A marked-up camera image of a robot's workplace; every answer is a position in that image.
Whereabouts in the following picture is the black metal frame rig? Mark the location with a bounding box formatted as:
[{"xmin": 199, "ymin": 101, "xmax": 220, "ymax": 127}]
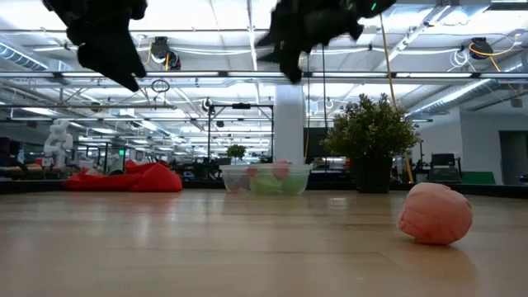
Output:
[{"xmin": 205, "ymin": 102, "xmax": 276, "ymax": 164}]

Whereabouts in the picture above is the black ceiling cable reel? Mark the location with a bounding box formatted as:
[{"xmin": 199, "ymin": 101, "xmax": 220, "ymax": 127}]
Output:
[
  {"xmin": 467, "ymin": 36, "xmax": 495, "ymax": 61},
  {"xmin": 148, "ymin": 35, "xmax": 183, "ymax": 72}
]

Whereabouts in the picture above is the yellow hanging cable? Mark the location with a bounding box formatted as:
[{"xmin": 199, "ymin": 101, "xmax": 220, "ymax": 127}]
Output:
[{"xmin": 378, "ymin": 14, "xmax": 415, "ymax": 185}]

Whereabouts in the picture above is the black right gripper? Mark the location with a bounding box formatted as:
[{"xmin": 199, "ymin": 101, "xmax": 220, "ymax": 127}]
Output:
[{"xmin": 254, "ymin": 0, "xmax": 365, "ymax": 86}]

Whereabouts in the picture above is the white building column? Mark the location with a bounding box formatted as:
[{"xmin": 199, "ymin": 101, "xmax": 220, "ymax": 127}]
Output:
[{"xmin": 273, "ymin": 83, "xmax": 307, "ymax": 166}]

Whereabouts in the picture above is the silver ventilation duct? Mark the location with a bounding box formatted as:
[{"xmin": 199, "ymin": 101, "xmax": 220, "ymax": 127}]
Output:
[{"xmin": 405, "ymin": 77, "xmax": 528, "ymax": 119}]

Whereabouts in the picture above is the small green plant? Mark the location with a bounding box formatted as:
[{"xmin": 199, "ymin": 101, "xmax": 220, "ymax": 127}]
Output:
[{"xmin": 225, "ymin": 144, "xmax": 248, "ymax": 164}]

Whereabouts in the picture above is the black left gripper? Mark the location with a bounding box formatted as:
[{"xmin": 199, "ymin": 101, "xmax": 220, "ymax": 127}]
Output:
[{"xmin": 40, "ymin": 0, "xmax": 149, "ymax": 93}]

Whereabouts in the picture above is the long ceiling light bar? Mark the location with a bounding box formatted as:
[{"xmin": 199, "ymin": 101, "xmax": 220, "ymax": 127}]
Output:
[{"xmin": 0, "ymin": 70, "xmax": 528, "ymax": 81}]

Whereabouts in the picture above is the thin black hanging cable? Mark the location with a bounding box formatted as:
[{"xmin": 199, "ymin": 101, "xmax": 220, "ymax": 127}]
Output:
[{"xmin": 305, "ymin": 51, "xmax": 312, "ymax": 160}]

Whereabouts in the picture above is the black table frame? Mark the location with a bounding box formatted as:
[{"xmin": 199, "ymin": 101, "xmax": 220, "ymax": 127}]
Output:
[{"xmin": 0, "ymin": 179, "xmax": 528, "ymax": 198}]

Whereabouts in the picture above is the black screen panel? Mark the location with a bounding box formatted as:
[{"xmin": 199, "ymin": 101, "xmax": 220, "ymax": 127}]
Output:
[{"xmin": 303, "ymin": 126, "xmax": 332, "ymax": 160}]

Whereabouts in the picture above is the large green bushy plant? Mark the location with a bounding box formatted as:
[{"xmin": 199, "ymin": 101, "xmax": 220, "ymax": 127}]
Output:
[{"xmin": 320, "ymin": 92, "xmax": 422, "ymax": 166}]

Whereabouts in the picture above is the black hanging cable loop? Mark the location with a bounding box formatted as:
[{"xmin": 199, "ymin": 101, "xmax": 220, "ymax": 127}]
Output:
[{"xmin": 149, "ymin": 78, "xmax": 172, "ymax": 94}]

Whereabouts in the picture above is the black plant pot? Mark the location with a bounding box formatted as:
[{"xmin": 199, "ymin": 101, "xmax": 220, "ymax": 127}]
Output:
[{"xmin": 349, "ymin": 155, "xmax": 396, "ymax": 195}]

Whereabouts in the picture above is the green plush starfruit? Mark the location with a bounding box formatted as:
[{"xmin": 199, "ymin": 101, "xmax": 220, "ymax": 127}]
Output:
[{"xmin": 249, "ymin": 173, "xmax": 284, "ymax": 196}]

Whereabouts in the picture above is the green panel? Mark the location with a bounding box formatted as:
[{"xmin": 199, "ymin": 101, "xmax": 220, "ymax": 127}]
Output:
[{"xmin": 460, "ymin": 171, "xmax": 497, "ymax": 186}]

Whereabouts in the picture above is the red cloth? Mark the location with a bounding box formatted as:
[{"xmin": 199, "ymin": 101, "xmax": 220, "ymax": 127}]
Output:
[{"xmin": 61, "ymin": 158, "xmax": 184, "ymax": 194}]

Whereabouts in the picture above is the clear plastic tupperware container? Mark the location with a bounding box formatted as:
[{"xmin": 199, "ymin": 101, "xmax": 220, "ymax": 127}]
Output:
[{"xmin": 219, "ymin": 162, "xmax": 314, "ymax": 196}]

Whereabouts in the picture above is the black equipment cart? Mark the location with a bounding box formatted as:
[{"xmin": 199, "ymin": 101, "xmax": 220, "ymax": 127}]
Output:
[{"xmin": 428, "ymin": 153, "xmax": 463, "ymax": 184}]

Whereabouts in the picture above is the pink plush peach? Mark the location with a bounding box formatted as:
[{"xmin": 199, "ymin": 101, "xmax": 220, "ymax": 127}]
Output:
[
  {"xmin": 396, "ymin": 181, "xmax": 474, "ymax": 246},
  {"xmin": 271, "ymin": 159, "xmax": 291, "ymax": 181}
]

